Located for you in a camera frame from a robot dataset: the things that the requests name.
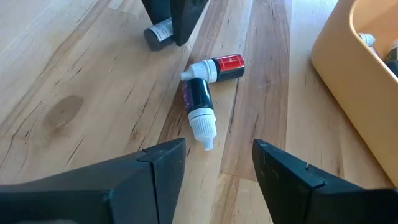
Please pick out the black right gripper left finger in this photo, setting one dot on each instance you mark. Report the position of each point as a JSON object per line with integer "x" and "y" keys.
{"x": 124, "y": 193}

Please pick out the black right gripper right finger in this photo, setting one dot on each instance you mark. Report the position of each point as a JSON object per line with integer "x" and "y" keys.
{"x": 311, "y": 199}

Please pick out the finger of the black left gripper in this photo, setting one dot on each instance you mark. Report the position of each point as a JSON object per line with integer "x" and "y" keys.
{"x": 186, "y": 18}
{"x": 155, "y": 9}

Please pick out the yellow plastic bin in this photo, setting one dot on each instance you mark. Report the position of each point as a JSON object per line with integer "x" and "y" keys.
{"x": 348, "y": 93}

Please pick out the small red-label food coloring bottle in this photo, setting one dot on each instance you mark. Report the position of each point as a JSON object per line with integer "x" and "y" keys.
{"x": 228, "y": 67}

